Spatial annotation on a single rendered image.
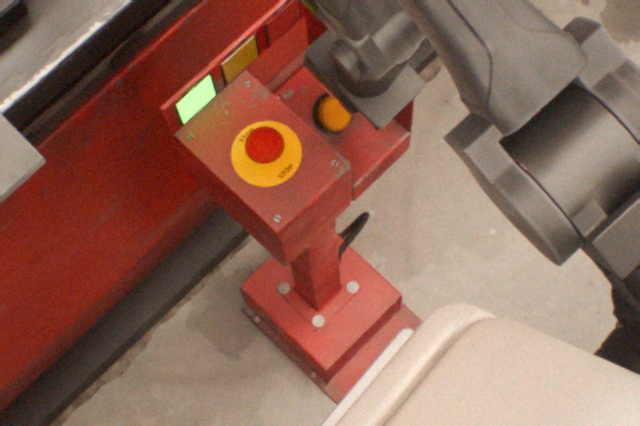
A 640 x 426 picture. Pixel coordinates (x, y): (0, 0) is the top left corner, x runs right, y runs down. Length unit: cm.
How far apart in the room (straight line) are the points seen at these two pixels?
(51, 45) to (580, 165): 64
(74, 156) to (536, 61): 75
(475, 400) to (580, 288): 145
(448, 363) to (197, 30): 81
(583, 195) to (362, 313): 117
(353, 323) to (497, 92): 119
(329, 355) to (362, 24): 97
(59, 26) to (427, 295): 97
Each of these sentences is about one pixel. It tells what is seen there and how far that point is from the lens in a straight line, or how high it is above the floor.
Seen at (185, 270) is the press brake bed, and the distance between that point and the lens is 186.
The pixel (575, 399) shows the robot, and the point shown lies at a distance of 45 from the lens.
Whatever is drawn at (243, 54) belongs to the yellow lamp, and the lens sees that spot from 113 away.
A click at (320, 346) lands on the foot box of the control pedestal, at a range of 173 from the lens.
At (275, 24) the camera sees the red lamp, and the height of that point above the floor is 82.
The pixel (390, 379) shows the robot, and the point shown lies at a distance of 51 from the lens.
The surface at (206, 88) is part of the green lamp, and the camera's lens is 112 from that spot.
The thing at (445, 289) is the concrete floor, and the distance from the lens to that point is 188.
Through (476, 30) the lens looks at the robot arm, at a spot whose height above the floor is 131.
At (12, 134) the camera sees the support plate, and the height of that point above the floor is 100.
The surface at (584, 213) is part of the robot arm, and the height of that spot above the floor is 126.
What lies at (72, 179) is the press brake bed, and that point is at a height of 66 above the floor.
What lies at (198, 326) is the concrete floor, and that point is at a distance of 188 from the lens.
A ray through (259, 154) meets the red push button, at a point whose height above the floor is 81.
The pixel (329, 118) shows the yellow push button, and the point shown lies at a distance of 119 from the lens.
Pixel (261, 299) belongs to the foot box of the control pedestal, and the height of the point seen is 12.
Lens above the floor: 181
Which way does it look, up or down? 70 degrees down
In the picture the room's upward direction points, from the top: 8 degrees counter-clockwise
